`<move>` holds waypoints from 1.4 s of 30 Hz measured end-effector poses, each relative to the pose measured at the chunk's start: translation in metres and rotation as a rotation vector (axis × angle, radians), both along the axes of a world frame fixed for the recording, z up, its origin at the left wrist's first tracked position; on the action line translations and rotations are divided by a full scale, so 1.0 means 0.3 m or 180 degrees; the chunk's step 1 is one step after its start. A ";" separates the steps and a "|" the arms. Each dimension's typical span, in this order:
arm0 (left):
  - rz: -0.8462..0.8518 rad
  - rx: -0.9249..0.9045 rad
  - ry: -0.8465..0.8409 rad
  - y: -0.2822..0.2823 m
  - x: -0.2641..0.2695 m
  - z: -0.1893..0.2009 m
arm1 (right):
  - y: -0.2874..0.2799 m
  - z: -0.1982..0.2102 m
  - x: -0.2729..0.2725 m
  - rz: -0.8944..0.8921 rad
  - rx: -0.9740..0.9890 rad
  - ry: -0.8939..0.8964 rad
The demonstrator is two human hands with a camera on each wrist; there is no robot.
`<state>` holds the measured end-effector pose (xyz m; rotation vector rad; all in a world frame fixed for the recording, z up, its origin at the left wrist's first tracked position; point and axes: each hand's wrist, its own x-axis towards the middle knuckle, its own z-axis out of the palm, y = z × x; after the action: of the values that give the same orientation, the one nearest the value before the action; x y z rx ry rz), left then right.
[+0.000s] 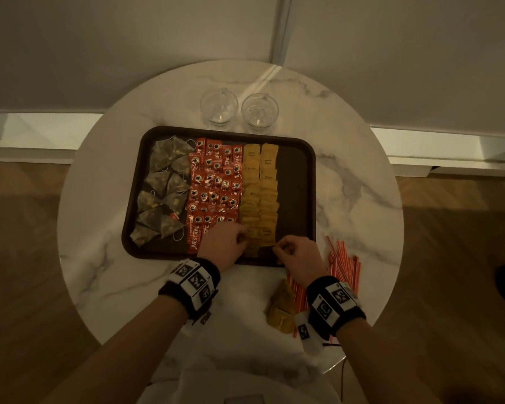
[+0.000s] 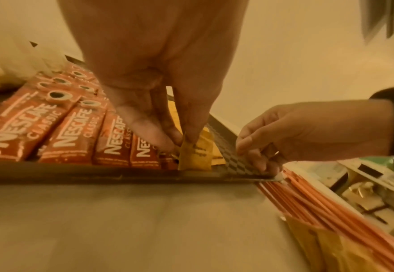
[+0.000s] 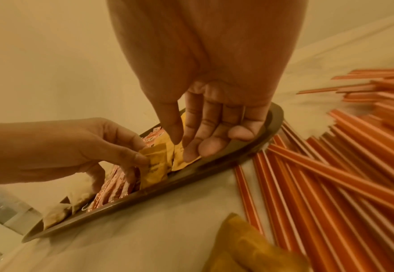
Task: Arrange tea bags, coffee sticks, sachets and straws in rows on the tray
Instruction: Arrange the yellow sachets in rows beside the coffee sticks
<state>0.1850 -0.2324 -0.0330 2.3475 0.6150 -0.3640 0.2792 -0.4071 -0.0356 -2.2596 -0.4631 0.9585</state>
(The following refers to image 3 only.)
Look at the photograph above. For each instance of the person's right hand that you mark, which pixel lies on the person's right hand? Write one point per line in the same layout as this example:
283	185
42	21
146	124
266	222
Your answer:
210	53

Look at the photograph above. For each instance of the person's left hand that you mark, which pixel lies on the person's left hand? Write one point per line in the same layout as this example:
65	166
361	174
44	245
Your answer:
49	151

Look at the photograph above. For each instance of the pile of yellow sachets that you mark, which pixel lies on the pile of yellow sachets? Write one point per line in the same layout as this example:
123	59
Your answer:
247	247

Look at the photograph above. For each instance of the single yellow sugar packet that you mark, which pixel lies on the single yellow sugar packet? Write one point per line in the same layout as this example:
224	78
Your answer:
156	170

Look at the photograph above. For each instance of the pile of orange stick packets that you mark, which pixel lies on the pile of orange stick packets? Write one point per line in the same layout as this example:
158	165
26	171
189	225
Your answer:
334	186

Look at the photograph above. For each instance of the neat cluster of tea bags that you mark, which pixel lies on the neat cluster of tea bags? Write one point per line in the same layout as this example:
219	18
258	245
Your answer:
57	215

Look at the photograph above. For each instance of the dark brown tray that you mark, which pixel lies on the dark brown tray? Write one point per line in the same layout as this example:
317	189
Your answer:
170	183

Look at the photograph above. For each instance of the red Nescafe sachets group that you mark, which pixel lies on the red Nescafe sachets group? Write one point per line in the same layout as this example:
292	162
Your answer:
116	188

